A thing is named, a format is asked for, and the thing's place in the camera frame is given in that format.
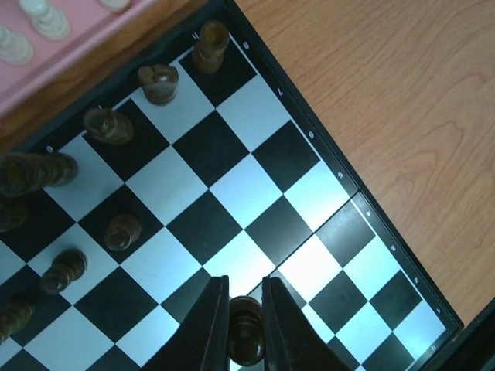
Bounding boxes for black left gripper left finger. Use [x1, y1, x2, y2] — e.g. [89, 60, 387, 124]
[145, 276, 230, 371]

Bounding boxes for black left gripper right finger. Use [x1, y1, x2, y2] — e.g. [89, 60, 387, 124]
[262, 277, 349, 371]

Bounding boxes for dark wooden chess pawn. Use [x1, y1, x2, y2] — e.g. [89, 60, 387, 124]
[227, 296, 266, 366]
[39, 249, 87, 295]
[104, 213, 142, 251]
[1, 298, 35, 343]

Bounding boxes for dark wooden chess bishop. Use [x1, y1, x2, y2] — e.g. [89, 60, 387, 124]
[83, 108, 134, 145]

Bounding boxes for dark wooden chess king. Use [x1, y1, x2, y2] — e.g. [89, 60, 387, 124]
[1, 152, 78, 197]

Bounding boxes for dark wooden chess knight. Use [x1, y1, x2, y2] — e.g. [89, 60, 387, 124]
[138, 64, 179, 105]

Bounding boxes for dark wooden chess rook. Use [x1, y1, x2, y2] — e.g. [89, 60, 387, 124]
[193, 19, 230, 74]

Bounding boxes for dark wooden chess queen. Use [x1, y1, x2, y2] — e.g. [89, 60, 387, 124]
[1, 197, 29, 232]

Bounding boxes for black white chess board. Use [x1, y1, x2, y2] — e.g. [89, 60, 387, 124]
[1, 1, 462, 370]

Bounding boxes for pink plastic tray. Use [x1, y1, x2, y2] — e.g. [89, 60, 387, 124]
[1, 1, 152, 116]

